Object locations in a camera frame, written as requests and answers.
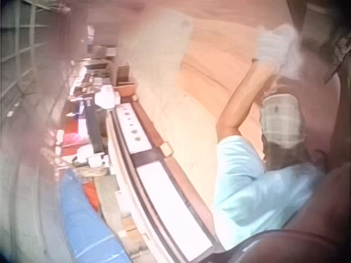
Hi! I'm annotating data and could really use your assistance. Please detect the large plywood board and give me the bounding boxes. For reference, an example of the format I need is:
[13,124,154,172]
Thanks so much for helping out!
[117,0,341,198]

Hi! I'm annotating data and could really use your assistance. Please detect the blue sack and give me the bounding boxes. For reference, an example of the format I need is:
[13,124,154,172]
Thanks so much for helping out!
[58,168,131,263]

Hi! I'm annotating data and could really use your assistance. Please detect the small white block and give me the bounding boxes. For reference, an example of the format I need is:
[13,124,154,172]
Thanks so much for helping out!
[160,141,174,157]

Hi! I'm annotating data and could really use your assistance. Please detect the person's legs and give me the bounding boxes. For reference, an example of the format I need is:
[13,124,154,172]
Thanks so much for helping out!
[259,84,312,172]

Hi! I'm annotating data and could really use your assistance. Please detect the long white panel dark frame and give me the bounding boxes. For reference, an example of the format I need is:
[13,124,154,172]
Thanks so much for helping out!
[107,103,224,263]

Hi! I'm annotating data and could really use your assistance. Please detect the brown open box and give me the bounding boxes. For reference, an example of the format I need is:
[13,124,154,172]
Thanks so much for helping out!
[114,81,138,97]

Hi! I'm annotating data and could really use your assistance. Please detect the white box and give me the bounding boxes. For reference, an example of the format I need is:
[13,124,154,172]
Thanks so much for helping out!
[94,84,121,110]

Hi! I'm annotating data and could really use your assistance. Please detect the person's left hand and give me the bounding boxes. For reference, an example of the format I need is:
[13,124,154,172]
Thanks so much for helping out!
[256,23,302,81]

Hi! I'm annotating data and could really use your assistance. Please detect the pale grey sheet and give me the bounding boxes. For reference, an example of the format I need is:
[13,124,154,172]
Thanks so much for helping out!
[123,10,194,110]

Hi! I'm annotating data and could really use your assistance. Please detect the cluttered workbench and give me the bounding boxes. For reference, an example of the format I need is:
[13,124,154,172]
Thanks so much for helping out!
[53,24,138,181]

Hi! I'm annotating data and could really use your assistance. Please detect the grey shelf rack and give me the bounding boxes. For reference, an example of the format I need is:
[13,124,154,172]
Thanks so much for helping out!
[0,0,71,116]

